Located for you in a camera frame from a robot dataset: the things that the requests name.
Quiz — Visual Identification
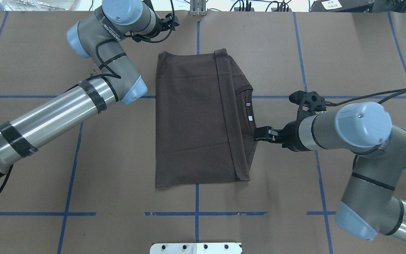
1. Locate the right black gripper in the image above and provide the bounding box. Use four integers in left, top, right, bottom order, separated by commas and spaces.
253, 90, 327, 152

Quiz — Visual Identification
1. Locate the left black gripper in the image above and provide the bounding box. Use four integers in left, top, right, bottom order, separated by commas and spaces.
156, 13, 180, 36

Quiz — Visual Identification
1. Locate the dark brown t-shirt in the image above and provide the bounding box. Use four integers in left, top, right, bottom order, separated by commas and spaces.
155, 49, 257, 188

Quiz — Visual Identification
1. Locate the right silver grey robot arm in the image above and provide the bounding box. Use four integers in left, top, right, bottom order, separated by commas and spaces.
254, 91, 406, 244

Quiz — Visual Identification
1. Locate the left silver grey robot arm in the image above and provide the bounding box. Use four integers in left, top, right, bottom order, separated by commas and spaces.
0, 0, 179, 180

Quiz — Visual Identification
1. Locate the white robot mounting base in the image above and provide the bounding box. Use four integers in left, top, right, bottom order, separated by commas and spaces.
149, 242, 243, 254

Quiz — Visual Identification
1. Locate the aluminium frame post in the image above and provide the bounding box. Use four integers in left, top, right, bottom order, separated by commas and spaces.
188, 0, 207, 16

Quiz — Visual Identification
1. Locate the left black braided cable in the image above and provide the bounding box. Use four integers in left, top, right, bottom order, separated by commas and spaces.
0, 0, 179, 207

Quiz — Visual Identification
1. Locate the black braided cable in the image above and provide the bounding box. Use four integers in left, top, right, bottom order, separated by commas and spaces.
325, 82, 406, 107
0, 0, 179, 207

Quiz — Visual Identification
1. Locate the right black braided cable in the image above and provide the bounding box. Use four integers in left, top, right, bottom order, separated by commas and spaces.
325, 82, 406, 107

